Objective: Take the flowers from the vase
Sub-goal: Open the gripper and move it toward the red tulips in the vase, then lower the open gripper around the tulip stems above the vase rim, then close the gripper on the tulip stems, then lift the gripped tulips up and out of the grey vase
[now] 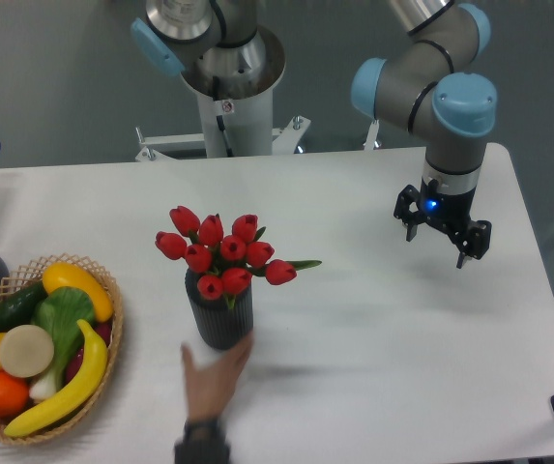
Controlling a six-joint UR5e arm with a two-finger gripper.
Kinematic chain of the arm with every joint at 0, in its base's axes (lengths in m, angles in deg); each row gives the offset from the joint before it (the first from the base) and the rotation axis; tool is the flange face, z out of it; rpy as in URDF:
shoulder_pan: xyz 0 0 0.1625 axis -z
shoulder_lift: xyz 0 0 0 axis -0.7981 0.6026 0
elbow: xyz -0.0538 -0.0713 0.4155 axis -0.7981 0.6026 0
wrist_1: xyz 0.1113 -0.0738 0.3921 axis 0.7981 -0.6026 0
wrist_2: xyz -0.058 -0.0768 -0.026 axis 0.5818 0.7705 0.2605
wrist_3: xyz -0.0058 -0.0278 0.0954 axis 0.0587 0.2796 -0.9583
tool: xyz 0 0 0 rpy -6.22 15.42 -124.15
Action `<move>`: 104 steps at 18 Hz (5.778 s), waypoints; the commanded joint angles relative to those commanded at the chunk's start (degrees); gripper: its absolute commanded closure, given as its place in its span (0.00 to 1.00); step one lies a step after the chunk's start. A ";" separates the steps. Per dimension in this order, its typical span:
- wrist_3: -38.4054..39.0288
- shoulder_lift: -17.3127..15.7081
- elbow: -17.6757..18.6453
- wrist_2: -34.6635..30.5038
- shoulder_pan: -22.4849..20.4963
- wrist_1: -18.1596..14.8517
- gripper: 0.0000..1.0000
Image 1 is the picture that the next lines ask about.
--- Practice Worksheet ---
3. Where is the yellow banana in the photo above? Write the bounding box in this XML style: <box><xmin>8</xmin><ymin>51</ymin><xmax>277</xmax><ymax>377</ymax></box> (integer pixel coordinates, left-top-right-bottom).
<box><xmin>4</xmin><ymin>319</ymin><xmax>108</xmax><ymax>439</ymax></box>

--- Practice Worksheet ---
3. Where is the dark grey ribbed vase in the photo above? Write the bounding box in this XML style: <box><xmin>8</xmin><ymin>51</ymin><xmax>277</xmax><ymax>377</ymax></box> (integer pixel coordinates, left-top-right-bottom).
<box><xmin>185</xmin><ymin>270</ymin><xmax>253</xmax><ymax>351</ymax></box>

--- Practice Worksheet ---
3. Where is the dark red vegetable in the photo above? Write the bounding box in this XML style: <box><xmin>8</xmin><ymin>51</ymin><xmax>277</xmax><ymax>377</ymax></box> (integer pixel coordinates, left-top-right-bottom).
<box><xmin>64</xmin><ymin>322</ymin><xmax>112</xmax><ymax>385</ymax></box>

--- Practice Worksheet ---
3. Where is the green cucumber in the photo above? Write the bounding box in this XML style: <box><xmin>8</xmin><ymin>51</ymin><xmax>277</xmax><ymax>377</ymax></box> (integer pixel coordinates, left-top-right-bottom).
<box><xmin>0</xmin><ymin>281</ymin><xmax>47</xmax><ymax>333</ymax></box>

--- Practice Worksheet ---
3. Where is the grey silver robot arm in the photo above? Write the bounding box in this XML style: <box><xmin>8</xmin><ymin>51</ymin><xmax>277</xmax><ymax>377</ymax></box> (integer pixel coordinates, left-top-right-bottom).
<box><xmin>131</xmin><ymin>1</ymin><xmax>497</xmax><ymax>260</ymax></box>

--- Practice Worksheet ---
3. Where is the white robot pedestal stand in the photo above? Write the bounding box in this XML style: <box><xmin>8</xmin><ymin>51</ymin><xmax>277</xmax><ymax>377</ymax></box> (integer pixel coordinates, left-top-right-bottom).
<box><xmin>131</xmin><ymin>19</ymin><xmax>311</xmax><ymax>159</ymax></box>

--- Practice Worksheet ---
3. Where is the woven wicker basket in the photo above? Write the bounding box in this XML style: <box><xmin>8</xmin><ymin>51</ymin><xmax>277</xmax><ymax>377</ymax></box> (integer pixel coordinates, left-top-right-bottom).
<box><xmin>0</xmin><ymin>253</ymin><xmax>124</xmax><ymax>446</ymax></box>

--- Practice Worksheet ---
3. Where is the yellow squash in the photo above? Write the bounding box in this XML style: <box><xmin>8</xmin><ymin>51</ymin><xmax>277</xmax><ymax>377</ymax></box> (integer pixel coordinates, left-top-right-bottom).
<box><xmin>42</xmin><ymin>262</ymin><xmax>114</xmax><ymax>323</ymax></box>

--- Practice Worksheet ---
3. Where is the beige round disc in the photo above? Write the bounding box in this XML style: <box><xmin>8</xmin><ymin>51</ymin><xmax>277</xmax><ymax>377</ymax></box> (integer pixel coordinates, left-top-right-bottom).
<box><xmin>0</xmin><ymin>325</ymin><xmax>54</xmax><ymax>378</ymax></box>

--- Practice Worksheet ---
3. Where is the red tulip bouquet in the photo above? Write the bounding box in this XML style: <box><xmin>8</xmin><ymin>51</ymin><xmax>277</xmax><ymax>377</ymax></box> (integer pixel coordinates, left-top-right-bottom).
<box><xmin>155</xmin><ymin>205</ymin><xmax>321</xmax><ymax>309</ymax></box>

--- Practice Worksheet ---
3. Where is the dark sleeved forearm with watch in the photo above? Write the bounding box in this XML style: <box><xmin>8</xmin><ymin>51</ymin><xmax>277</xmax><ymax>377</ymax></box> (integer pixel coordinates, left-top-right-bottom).
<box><xmin>173</xmin><ymin>418</ymin><xmax>230</xmax><ymax>464</ymax></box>

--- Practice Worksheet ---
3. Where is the person's bare hand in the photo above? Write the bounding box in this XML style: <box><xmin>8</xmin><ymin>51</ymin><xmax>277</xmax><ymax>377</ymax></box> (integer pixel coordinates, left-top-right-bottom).
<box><xmin>181</xmin><ymin>332</ymin><xmax>254</xmax><ymax>422</ymax></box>

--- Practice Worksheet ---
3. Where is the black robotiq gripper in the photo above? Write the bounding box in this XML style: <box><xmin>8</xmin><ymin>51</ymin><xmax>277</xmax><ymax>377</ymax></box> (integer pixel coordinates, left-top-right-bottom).
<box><xmin>394</xmin><ymin>172</ymin><xmax>492</xmax><ymax>269</ymax></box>

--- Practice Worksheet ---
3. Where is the orange fruit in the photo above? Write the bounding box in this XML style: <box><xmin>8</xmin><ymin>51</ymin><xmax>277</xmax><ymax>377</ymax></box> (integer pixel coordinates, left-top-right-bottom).
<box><xmin>0</xmin><ymin>371</ymin><xmax>29</xmax><ymax>418</ymax></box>

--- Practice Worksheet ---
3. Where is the green bok choy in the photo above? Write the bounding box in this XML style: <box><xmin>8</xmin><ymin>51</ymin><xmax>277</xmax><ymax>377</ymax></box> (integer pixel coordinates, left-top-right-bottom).
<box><xmin>29</xmin><ymin>286</ymin><xmax>95</xmax><ymax>403</ymax></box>

